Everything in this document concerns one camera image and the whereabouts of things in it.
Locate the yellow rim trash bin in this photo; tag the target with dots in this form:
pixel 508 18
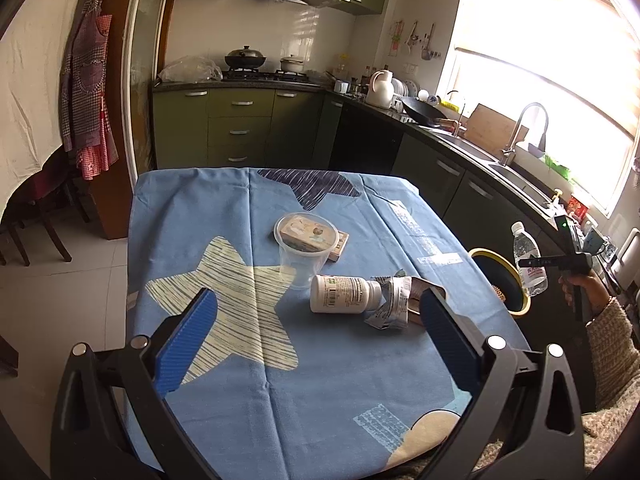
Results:
pixel 500 271

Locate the green packet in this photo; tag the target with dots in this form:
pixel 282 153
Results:
pixel 557 166

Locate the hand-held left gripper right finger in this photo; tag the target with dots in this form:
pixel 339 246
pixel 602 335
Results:
pixel 447 340

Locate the small steel faucet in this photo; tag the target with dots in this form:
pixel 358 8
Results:
pixel 461 117

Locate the white pill bottle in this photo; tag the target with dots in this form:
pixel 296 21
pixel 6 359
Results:
pixel 345 294

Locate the clear plastic container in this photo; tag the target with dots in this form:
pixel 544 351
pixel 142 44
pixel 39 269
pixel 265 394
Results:
pixel 295 275

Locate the window with white blind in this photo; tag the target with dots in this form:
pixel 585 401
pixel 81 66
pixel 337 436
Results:
pixel 550 60

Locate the white hanging sheet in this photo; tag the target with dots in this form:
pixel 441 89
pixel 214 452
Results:
pixel 30 85

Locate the person's right hand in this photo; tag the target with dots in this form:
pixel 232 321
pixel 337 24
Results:
pixel 596 292

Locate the clear plastic water bottle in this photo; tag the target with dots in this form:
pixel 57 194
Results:
pixel 525 245

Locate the crumpled silver packet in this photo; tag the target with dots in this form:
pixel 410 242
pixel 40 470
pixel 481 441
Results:
pixel 392 305

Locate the dark wooden chair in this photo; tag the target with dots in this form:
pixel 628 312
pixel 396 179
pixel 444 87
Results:
pixel 55 210

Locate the blue star print tablecloth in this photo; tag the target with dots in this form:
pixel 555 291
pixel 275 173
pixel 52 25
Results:
pixel 300 400

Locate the person's right forearm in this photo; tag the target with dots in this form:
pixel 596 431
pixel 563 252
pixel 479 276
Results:
pixel 615 355

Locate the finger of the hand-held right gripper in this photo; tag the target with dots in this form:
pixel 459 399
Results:
pixel 542 261

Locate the white cooking pot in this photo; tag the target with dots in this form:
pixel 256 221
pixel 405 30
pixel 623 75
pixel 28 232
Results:
pixel 291 65

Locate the green lower cabinets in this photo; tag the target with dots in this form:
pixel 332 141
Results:
pixel 240 125

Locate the dark lower cabinets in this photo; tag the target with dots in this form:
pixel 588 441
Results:
pixel 435 180

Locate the red box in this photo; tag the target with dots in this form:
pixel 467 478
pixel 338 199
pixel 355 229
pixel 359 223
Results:
pixel 579 208

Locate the beige card box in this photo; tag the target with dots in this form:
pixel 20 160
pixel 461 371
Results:
pixel 341 247

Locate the black gas stove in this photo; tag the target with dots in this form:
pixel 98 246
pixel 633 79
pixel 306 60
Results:
pixel 265 76

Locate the white cup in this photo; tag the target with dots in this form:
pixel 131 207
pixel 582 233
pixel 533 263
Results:
pixel 423 94

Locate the hanging kitchen utensils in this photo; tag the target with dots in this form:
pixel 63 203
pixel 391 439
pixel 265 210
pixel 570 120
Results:
pixel 412 37

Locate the clear plastic bag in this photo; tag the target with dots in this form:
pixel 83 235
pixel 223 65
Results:
pixel 190 70

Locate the soap pump bottle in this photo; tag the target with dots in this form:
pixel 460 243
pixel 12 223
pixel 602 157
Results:
pixel 556 202

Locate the black lidded wok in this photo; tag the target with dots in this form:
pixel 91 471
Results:
pixel 245 59

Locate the small steel mug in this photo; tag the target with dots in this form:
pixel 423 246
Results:
pixel 341 87

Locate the wooden cutting board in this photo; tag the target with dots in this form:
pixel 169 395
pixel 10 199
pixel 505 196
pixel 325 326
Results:
pixel 485 127

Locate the white thermos jug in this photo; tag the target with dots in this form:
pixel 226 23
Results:
pixel 379 91

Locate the yellow oil bottle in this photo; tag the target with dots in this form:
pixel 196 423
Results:
pixel 342 66

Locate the purple plaid apron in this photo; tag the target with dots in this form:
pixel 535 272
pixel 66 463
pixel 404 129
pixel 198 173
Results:
pixel 85 75

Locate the person's beige knit sweater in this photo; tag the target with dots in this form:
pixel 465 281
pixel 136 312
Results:
pixel 607 442

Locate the sliding glass door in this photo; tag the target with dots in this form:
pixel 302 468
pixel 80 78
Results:
pixel 150 35

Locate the stack of white plates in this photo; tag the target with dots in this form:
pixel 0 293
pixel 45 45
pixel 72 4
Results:
pixel 404 89

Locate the red checkered apron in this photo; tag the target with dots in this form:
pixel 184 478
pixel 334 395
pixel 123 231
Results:
pixel 97 160

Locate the steel double sink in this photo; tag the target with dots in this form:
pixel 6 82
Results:
pixel 520 180

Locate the tall steel faucet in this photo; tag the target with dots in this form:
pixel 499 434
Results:
pixel 512 135

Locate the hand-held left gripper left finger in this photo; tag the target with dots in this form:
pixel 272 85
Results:
pixel 187 340

